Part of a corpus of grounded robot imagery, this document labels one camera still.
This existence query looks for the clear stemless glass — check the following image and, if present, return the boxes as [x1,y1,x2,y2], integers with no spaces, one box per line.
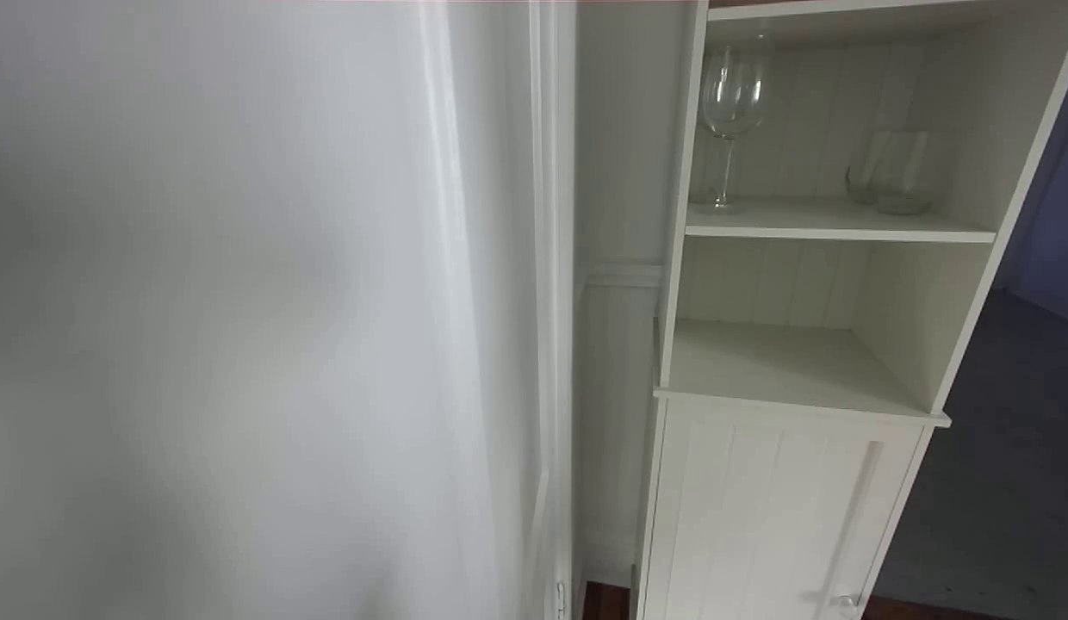
[845,124,948,222]

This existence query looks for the clear stemmed wine glass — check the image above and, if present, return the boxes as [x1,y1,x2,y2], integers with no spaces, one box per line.
[696,38,780,216]

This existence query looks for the white shelf cabinet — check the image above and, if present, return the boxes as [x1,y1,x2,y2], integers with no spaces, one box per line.
[631,0,1068,620]

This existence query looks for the white panelled door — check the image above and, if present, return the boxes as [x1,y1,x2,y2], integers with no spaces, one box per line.
[0,0,579,620]

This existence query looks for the white cabinet door handle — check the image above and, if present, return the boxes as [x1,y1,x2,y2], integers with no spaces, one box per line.
[814,437,891,620]

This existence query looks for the white cabinet door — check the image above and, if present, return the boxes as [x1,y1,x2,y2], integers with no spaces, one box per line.
[634,393,941,620]

